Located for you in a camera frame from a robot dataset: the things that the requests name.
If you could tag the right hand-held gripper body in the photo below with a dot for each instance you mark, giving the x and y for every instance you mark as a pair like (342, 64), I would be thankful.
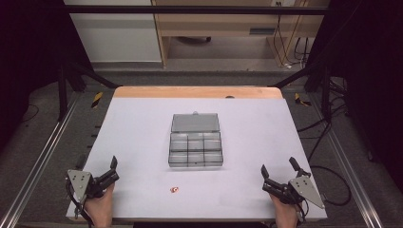
(301, 190)

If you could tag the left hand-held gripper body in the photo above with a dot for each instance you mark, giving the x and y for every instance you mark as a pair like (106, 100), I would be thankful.
(79, 183)

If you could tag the person's right hand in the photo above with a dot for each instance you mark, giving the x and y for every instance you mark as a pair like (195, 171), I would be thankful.
(285, 213)

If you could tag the person's left hand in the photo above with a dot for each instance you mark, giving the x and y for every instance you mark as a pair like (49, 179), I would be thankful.
(99, 209)

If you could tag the light grey table mat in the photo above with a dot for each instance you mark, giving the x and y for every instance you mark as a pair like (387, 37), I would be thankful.
(142, 142)

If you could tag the yellow and black tape strip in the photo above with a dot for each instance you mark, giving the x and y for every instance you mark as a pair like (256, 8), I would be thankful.
(97, 99)
(301, 100)

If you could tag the small red and white item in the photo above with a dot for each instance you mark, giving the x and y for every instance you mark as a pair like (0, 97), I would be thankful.
(174, 189)

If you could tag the clear plastic compartment box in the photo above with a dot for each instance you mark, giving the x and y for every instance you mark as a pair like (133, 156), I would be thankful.
(195, 141)

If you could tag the white cabinet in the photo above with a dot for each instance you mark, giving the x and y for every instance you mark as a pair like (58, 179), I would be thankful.
(117, 38)

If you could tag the black curtain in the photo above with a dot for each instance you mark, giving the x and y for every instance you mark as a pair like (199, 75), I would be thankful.
(28, 47)
(370, 63)

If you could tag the wooden desk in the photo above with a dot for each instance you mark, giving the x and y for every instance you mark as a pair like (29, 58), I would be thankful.
(221, 28)

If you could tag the aluminium floor rail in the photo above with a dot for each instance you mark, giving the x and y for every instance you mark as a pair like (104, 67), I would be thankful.
(41, 152)
(351, 164)

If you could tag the black frame strut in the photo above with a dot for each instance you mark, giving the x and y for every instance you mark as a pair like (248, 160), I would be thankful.
(304, 74)
(88, 74)

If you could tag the black horizontal frame bar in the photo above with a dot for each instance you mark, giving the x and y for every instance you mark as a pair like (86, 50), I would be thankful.
(190, 9)

